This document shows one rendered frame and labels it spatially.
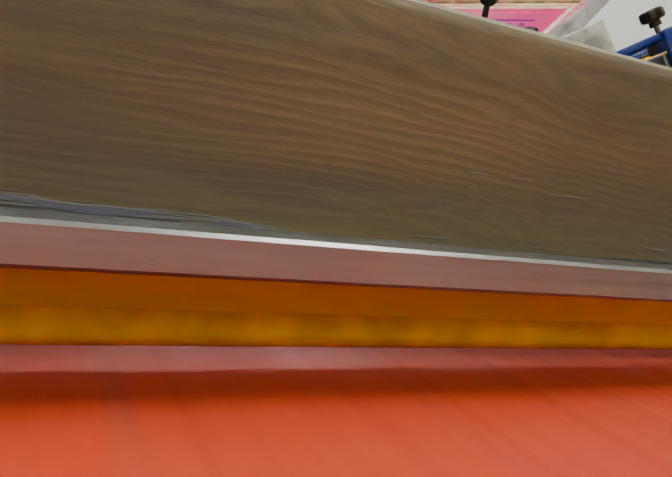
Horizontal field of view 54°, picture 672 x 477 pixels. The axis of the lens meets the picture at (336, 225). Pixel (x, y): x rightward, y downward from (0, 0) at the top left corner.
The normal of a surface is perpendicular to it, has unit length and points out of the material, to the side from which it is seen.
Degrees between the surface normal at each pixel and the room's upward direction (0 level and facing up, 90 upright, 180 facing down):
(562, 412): 0
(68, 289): 90
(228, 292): 90
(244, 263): 90
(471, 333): 90
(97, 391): 0
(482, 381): 0
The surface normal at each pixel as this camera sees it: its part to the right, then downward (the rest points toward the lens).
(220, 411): 0.14, -0.98
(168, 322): 0.40, 0.16
